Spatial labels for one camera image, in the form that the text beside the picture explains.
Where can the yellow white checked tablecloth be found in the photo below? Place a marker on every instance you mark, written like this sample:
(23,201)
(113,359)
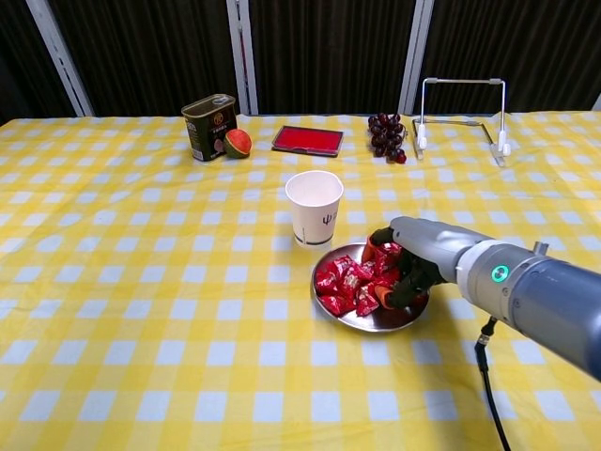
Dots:
(141,282)

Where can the silver partition post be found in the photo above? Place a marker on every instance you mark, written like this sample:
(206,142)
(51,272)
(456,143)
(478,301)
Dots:
(241,56)
(60,56)
(417,56)
(597,103)

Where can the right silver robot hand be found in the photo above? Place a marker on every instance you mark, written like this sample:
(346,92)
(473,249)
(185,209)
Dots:
(427,244)

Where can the red green half fruit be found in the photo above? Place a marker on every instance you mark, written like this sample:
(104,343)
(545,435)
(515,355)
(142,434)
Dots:
(237,143)

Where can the metal bowl of red candies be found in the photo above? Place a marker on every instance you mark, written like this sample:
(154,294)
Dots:
(375,321)

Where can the dark green luncheon meat can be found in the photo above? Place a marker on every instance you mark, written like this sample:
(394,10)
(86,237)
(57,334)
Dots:
(206,131)

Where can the red candy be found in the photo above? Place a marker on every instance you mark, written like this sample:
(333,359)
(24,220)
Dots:
(347,282)
(325,281)
(335,303)
(387,256)
(366,300)
(342,263)
(366,270)

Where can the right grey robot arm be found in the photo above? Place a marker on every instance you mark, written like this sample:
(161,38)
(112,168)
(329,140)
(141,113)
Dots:
(540,291)

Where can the red ink pad black frame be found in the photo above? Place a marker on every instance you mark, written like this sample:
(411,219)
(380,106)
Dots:
(307,139)

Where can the white paper cup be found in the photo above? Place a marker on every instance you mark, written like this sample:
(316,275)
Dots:
(314,211)

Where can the black pleated curtain panel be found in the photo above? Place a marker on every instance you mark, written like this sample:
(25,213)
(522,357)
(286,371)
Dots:
(516,37)
(141,47)
(328,47)
(23,56)

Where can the dark red grape bunch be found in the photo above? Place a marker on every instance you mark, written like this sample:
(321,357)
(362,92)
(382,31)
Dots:
(385,136)

